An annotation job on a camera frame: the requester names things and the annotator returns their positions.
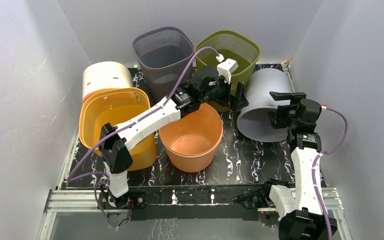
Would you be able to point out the orange round plastic bucket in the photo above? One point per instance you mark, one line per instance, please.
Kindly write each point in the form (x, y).
(192, 141)

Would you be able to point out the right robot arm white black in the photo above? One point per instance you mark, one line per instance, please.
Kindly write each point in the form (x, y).
(302, 212)

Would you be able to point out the grey mesh basket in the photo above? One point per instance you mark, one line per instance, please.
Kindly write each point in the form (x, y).
(162, 55)

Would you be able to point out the olive green mesh basket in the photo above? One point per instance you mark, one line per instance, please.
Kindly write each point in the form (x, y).
(233, 45)

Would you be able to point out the light grey round bucket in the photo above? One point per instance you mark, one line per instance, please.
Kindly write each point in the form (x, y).
(253, 121)

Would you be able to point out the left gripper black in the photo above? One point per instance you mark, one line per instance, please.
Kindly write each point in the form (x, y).
(241, 102)

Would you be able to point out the yellow mesh basket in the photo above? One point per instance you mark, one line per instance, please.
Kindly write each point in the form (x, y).
(115, 106)

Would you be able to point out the cream bin with orange rim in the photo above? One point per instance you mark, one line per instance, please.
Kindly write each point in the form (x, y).
(103, 76)

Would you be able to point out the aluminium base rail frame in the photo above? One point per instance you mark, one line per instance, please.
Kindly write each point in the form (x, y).
(163, 202)

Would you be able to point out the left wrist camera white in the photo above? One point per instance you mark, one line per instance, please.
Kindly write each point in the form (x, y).
(226, 67)

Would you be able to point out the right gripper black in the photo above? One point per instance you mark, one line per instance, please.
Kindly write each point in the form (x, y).
(281, 110)

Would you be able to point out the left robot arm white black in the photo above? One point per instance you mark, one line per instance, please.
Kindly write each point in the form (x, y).
(116, 141)

